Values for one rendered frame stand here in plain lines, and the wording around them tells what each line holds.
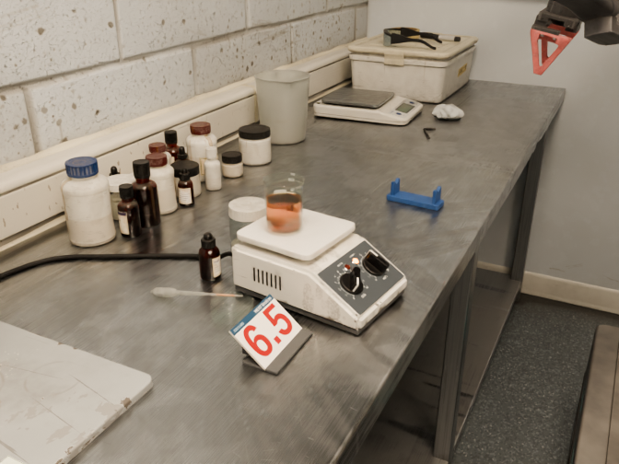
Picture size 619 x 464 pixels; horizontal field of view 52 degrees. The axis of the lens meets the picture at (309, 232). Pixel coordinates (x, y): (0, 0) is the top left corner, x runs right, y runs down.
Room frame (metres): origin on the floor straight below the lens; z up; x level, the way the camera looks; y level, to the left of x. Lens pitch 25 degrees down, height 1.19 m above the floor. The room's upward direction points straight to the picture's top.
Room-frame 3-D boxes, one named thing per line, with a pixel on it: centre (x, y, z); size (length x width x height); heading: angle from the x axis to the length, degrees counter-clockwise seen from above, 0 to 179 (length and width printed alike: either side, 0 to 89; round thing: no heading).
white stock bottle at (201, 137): (1.20, 0.21, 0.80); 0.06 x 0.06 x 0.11
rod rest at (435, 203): (1.06, -0.19, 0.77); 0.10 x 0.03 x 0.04; 58
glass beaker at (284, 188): (0.76, 0.03, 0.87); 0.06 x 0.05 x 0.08; 43
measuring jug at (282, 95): (1.47, 0.07, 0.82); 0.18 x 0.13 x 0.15; 16
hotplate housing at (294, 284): (0.75, 0.00, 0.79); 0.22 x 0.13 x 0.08; 56
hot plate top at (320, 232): (0.77, 0.02, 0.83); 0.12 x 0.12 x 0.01; 56
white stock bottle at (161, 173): (1.03, 0.26, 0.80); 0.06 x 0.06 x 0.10
